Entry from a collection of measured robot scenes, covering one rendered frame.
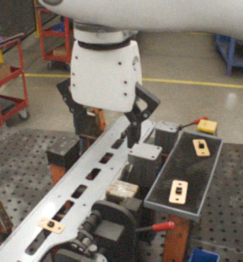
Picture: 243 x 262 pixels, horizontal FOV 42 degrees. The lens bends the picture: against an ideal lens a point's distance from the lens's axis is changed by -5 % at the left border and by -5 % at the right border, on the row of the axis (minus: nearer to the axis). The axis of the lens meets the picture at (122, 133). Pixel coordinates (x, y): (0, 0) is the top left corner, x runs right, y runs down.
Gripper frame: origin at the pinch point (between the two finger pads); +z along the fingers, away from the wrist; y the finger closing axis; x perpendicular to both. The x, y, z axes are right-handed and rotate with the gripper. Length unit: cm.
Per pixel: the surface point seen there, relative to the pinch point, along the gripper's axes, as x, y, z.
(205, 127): -58, -8, 29
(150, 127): -76, 17, 45
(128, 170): -33.4, 9.7, 35.1
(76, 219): -17, 19, 45
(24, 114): -195, 196, 137
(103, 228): -4.4, 3.8, 29.0
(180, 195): -21.5, -9.4, 28.4
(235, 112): -307, -9, 145
